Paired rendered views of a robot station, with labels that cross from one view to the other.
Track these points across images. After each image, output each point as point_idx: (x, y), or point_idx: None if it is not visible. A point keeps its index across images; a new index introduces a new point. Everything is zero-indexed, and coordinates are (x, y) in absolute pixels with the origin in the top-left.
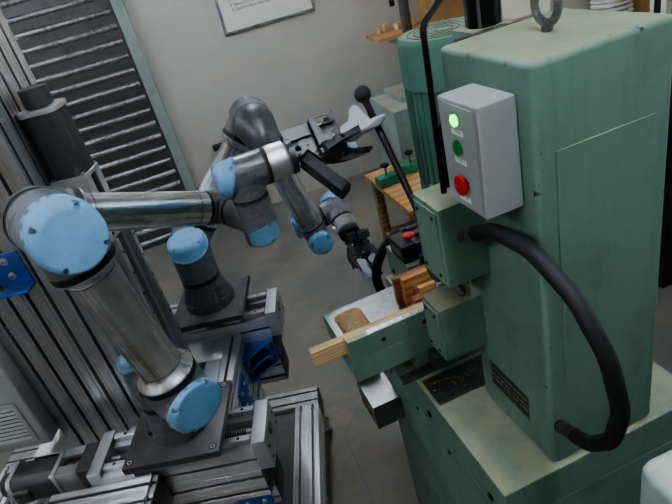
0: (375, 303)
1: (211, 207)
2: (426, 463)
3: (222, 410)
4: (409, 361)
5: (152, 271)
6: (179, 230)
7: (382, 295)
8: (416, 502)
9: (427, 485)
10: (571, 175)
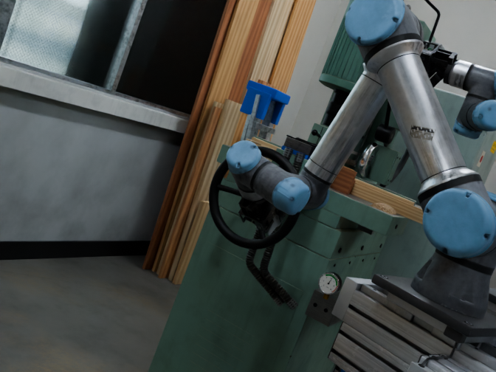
0: (356, 199)
1: None
2: (318, 330)
3: (493, 288)
4: (353, 229)
5: None
6: (494, 193)
7: (346, 195)
8: None
9: (299, 370)
10: None
